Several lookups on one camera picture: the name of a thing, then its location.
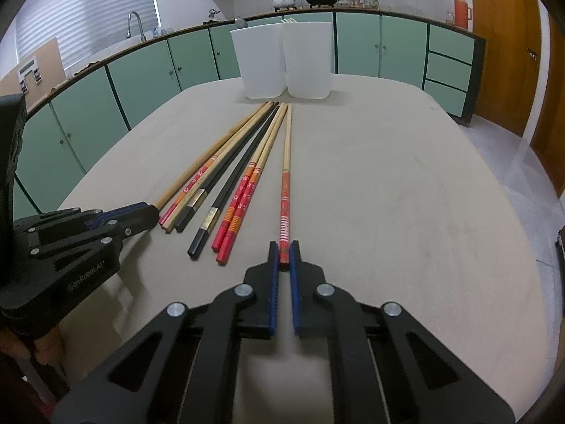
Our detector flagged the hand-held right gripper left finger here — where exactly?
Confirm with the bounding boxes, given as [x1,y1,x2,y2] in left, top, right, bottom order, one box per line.
[50,241,280,424]

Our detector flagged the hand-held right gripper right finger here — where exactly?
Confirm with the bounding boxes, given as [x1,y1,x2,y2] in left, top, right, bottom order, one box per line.
[289,239,515,424]

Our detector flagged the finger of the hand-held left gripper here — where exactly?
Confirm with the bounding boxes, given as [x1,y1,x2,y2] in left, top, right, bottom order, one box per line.
[13,202,153,236]
[26,210,160,275]

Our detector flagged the red floral chopstick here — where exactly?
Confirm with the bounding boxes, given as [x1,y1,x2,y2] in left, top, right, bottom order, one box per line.
[211,103,285,250]
[165,102,274,234]
[159,101,274,226]
[216,104,290,266]

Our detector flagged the red label wooden chopstick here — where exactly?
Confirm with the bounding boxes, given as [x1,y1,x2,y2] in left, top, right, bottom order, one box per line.
[279,104,294,270]

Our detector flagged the black chopstick with gold band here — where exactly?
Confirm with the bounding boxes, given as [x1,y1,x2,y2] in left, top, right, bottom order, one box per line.
[174,102,280,233]
[188,102,283,259]

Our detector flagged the white utensil holder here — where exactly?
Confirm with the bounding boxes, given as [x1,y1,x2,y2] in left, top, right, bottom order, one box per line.
[230,24,287,100]
[281,20,333,100]

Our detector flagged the person's left hand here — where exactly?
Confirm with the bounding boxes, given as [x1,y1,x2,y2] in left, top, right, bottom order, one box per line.
[24,324,66,369]

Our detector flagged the green lower kitchen cabinets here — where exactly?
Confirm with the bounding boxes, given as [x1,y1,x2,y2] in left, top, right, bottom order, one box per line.
[9,6,486,222]

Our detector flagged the brown cardboard board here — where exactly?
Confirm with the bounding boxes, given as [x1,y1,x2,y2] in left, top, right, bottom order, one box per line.
[0,37,67,111]

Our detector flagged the white device on board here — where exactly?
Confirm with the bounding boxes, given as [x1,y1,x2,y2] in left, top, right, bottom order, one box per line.
[18,59,42,93]

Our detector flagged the metal kitchen faucet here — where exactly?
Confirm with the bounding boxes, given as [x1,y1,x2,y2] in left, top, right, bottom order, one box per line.
[126,11,146,42]

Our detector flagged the white window blind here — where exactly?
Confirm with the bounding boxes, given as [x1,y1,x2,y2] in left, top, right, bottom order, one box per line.
[15,0,160,60]

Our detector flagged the wooden door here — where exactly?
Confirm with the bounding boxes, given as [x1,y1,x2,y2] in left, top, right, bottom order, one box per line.
[530,0,565,199]
[468,0,543,137]

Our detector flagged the orange thermos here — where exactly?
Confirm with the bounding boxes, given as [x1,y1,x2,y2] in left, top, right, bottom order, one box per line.
[454,0,473,31]

